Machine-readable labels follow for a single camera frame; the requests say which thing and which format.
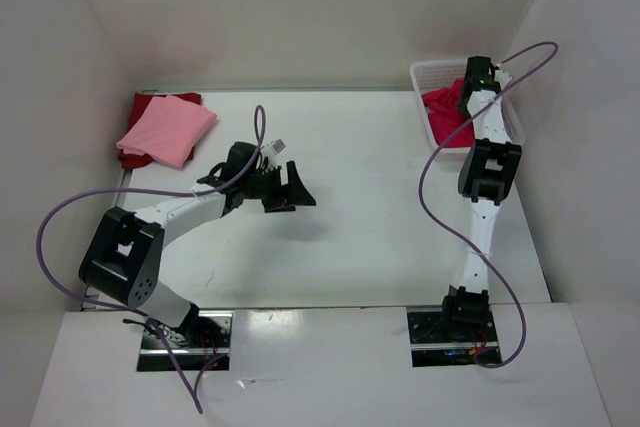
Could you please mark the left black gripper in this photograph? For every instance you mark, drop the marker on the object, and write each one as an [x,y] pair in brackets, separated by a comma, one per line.
[286,196]

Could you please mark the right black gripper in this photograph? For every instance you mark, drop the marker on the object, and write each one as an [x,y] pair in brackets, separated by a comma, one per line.
[462,108]

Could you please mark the magenta t shirt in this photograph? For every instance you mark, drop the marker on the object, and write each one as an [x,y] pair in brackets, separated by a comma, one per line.
[441,107]

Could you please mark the light pink t shirt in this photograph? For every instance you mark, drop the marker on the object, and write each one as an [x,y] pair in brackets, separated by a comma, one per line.
[165,132]

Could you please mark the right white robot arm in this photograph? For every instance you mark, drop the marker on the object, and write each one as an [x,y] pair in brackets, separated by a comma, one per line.
[485,182]

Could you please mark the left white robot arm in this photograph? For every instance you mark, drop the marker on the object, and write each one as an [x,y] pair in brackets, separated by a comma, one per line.
[123,259]

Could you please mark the white plastic basket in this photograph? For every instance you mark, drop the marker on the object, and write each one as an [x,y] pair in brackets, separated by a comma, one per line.
[427,76]

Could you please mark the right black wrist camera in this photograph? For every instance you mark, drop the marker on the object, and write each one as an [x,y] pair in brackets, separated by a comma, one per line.
[480,69]

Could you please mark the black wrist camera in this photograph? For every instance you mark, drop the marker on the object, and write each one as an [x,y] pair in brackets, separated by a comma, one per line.
[480,69]
[241,162]

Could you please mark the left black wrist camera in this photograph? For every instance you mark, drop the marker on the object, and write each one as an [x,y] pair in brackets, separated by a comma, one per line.
[241,162]

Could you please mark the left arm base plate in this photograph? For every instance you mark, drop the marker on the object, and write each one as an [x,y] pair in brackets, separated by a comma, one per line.
[213,345]

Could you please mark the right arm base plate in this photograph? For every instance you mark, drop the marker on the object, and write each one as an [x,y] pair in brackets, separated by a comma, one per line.
[433,345]

